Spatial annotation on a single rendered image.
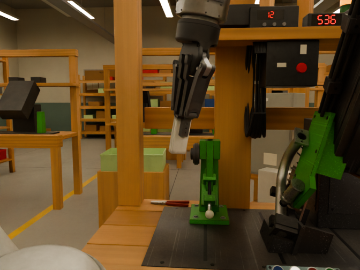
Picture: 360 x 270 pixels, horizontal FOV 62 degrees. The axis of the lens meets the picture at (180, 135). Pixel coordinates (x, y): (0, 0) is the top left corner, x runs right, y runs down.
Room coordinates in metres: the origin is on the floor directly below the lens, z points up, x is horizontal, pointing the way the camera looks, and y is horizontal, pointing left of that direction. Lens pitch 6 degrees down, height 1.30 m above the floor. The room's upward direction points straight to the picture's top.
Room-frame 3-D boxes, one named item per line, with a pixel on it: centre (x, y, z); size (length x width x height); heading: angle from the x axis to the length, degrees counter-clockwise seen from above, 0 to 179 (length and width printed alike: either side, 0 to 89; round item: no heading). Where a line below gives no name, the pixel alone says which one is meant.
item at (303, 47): (1.08, -0.38, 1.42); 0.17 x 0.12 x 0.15; 85
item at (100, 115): (10.53, 1.98, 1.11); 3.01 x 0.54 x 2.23; 86
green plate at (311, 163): (0.80, -0.39, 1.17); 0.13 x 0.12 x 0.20; 85
